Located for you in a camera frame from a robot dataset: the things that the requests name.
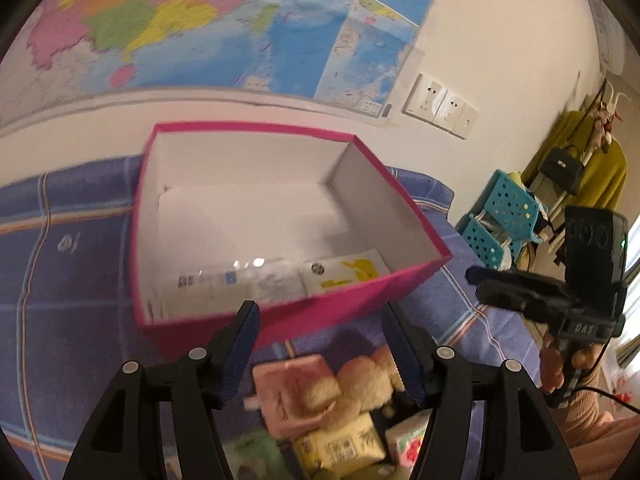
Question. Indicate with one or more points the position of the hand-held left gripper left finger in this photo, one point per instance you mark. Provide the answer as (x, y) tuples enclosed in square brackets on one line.
[(244, 352)]

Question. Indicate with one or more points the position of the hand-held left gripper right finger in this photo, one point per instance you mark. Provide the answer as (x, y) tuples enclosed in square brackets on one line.
[(401, 357)]

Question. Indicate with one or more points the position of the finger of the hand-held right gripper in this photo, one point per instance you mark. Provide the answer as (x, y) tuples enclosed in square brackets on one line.
[(515, 280), (525, 302)]

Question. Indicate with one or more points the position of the pink tissue packet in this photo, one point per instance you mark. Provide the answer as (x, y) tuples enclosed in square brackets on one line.
[(285, 385)]

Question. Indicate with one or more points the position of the pink cardboard box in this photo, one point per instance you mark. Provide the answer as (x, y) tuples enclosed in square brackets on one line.
[(325, 320)]

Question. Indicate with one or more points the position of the green tissue packet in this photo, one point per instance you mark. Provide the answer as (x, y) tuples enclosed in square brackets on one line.
[(255, 457)]

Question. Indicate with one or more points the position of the yellow tissue packet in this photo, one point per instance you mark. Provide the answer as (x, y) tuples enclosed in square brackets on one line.
[(340, 447)]

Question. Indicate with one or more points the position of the person's right forearm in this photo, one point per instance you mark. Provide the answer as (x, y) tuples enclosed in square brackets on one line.
[(600, 440)]

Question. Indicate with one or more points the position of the person's right hand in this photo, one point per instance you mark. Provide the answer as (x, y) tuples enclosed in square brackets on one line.
[(550, 370)]

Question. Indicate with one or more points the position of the clear plastic tissue packet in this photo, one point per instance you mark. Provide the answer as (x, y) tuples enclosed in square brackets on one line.
[(235, 287)]

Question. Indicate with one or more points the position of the blue perforated plastic rack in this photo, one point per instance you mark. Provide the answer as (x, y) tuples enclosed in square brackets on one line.
[(510, 205)]

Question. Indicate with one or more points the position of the yellow hanging garment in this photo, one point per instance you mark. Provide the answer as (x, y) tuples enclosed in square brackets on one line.
[(605, 170)]

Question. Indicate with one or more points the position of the floral tissue packet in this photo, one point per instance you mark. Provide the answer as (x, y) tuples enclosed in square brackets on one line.
[(407, 442)]

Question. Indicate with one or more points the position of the black handbag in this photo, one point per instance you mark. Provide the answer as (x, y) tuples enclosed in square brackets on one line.
[(562, 169)]

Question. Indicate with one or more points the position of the yellow and white packet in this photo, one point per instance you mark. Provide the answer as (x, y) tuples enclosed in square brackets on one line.
[(345, 272)]

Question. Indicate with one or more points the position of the white coat rack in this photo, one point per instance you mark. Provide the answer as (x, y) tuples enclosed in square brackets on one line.
[(612, 102)]

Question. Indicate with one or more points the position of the blue plaid bed sheet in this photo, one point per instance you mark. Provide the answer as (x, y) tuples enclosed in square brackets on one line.
[(60, 310)]

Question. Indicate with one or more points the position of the large white wall socket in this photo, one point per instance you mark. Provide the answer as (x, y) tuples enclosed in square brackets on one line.
[(425, 97)]

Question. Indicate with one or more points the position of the colourful wall map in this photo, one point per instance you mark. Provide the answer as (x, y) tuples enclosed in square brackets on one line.
[(200, 35)]

